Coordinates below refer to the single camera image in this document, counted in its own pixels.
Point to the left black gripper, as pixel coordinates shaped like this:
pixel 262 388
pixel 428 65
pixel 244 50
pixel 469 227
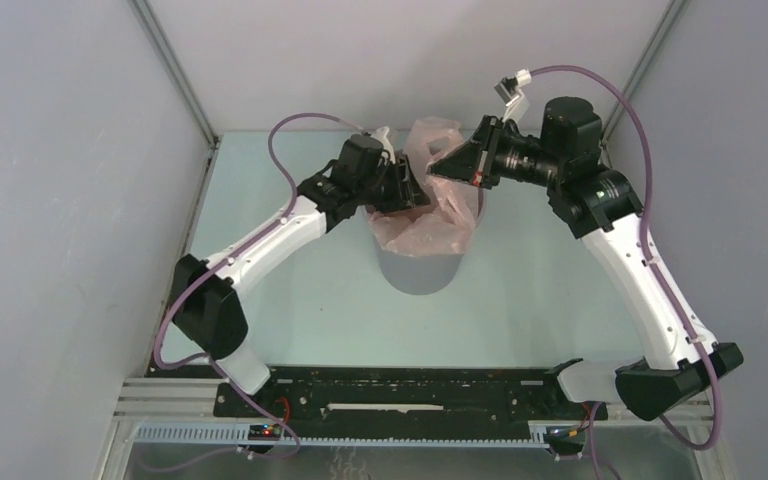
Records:
pixel 407 192

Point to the grey trash bin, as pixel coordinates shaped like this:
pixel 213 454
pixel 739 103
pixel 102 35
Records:
pixel 418 275

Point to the pink plastic trash bag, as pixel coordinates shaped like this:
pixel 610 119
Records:
pixel 446 225

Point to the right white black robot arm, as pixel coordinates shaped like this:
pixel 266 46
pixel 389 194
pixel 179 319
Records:
pixel 681 356

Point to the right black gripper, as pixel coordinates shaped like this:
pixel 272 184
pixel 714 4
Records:
pixel 474 160

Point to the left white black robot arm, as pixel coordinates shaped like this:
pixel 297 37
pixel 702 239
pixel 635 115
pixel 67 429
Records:
pixel 206 296

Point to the metal corner post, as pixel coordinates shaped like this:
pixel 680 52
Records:
pixel 157 37
pixel 669 20

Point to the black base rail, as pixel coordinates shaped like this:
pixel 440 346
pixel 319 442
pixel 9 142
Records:
pixel 419 404

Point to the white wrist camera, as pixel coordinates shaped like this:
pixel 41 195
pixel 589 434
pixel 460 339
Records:
pixel 510 91
pixel 385 135

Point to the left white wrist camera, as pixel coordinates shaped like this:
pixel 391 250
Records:
pixel 385 135

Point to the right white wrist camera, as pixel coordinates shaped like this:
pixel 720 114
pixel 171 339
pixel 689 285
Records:
pixel 510 91

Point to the left metal corner post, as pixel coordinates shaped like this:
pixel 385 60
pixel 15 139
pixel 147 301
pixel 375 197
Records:
pixel 157 37

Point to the right metal corner post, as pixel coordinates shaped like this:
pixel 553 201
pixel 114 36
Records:
pixel 669 20

